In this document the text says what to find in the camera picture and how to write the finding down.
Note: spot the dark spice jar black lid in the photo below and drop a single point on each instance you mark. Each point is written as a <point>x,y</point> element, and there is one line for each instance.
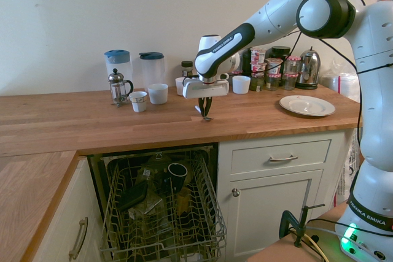
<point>186,68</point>

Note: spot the glass french press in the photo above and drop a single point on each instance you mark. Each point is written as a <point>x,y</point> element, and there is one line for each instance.
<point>118,90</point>

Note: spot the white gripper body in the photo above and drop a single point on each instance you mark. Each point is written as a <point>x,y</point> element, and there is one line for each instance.
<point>205,90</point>

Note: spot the steel electric kettle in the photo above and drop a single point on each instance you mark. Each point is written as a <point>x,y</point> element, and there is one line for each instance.
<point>308,68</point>

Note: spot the white ceramic mug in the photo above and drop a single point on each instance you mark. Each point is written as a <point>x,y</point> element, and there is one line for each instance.
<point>158,94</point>

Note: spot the white kitchen cabinet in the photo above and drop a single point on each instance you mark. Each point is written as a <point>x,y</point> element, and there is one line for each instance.
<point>276,182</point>
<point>61,213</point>

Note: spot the white plate gold rim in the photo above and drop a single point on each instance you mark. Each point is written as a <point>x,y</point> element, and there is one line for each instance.
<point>307,106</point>

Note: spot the yogurt tub brown lid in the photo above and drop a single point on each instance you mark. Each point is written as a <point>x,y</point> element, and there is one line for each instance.
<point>274,66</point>

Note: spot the black C-clamp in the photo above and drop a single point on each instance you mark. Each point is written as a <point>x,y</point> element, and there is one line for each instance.
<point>288,217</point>

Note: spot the metal cabinet knob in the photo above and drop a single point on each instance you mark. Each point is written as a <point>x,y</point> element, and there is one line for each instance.
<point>235,192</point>

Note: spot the built-in dishwasher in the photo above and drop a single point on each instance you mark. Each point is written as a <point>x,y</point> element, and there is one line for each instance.
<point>95,176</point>

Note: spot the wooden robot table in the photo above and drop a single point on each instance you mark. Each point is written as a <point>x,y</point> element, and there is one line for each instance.
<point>291,252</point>

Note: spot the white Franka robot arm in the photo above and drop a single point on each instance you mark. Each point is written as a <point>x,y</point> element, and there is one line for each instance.
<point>276,13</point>

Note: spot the white ramekin cup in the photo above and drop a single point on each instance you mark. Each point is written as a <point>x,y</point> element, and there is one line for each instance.
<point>241,85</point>

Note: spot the black mug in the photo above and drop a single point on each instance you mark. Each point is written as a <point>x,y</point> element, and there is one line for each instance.
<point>177,176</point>

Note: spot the white yogurt tub foil lid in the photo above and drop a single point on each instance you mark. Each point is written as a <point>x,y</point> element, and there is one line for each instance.
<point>258,56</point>

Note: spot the metal spoon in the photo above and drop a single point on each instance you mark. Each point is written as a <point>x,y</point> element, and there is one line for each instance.
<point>208,119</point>

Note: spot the black shaker bottle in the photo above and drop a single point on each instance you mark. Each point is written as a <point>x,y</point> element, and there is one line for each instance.
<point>246,62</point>

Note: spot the large jar red checked lid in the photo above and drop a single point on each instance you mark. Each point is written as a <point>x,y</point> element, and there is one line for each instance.
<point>294,65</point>

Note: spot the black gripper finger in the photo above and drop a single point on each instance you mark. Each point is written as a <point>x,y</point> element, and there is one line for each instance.
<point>202,104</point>
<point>208,104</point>

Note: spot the white ribbed cup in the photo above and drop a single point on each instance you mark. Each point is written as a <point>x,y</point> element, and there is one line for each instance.
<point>179,87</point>

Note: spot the clear plastic bag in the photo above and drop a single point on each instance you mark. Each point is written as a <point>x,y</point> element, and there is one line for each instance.
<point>347,167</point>
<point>340,81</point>

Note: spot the clear pitcher light blue lid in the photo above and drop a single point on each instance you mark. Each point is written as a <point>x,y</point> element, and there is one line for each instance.
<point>119,65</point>

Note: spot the black plastic container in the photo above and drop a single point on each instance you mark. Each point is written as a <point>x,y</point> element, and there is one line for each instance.
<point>133,196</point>

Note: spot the black protein powder tub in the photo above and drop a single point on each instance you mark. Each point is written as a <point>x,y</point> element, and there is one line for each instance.
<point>280,51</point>

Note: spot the yellow item in rack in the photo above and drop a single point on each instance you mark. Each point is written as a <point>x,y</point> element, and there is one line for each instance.
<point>184,197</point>

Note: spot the glass jar red checked lid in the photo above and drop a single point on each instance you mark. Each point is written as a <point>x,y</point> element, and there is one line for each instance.
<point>272,83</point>
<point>290,82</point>

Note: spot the clear pitcher dark teal lid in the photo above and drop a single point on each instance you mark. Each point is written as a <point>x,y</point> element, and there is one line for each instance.
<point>152,71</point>

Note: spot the red yogurt tub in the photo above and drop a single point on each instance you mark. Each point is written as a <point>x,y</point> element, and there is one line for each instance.
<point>258,68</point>

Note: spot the small patterned white cup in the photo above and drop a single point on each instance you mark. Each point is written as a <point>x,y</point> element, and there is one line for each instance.
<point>138,102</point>

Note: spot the small jar red checked lid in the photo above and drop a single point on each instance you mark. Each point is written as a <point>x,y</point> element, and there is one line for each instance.
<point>235,73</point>

